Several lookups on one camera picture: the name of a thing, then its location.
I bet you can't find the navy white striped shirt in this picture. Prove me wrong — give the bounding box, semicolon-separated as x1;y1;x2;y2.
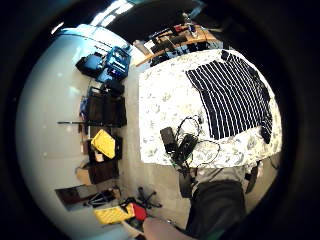
185;49;274;145

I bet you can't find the brown cardboard box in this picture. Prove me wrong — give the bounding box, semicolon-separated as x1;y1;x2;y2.
75;164;95;187

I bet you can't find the black rectangular device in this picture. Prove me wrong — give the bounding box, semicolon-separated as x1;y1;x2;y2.
159;126;178;155

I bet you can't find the cluttered wooden desk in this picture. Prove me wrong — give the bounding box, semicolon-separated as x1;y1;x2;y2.
134;22;219;68

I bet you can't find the red case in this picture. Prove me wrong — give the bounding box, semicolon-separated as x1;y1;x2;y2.
132;202;148;222

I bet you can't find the floral white tablecloth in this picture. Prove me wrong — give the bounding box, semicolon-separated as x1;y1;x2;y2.
137;48;283;169

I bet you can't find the black and blue bag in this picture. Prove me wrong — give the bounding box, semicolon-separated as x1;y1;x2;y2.
75;53;105;79

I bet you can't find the yellow bag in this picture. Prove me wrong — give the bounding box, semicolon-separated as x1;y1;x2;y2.
90;128;117;160

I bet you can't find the small black bag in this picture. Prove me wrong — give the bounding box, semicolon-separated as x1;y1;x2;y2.
105;79;126;98

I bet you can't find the blue plastic crate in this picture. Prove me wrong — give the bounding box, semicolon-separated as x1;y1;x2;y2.
104;46;132;81

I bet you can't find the black shelf unit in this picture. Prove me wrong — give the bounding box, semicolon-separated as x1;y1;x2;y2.
86;92;128;128

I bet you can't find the black folded tripod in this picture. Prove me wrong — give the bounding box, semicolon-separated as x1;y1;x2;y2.
85;189;117;208

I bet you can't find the black cable bundle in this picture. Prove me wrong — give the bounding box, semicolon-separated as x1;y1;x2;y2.
169;114;222;172

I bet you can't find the dark brown cabinet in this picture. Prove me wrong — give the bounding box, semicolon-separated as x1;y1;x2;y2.
87;159;120;185

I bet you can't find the black office chair base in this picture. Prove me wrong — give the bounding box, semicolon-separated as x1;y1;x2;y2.
136;186;163;210

